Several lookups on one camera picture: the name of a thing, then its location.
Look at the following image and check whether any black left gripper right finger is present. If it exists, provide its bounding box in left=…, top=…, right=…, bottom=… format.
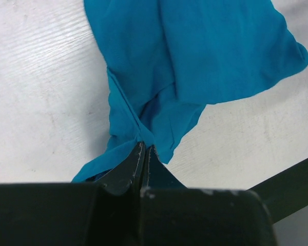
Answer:
left=143, top=146, right=186, bottom=189

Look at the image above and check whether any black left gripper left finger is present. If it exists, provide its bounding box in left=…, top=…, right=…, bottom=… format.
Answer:
left=100, top=142, right=146, bottom=196

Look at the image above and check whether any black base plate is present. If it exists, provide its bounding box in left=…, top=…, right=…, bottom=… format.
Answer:
left=250, top=158, right=308, bottom=223

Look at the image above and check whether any teal t shirt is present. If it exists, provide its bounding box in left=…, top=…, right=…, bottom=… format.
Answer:
left=74, top=1, right=308, bottom=182

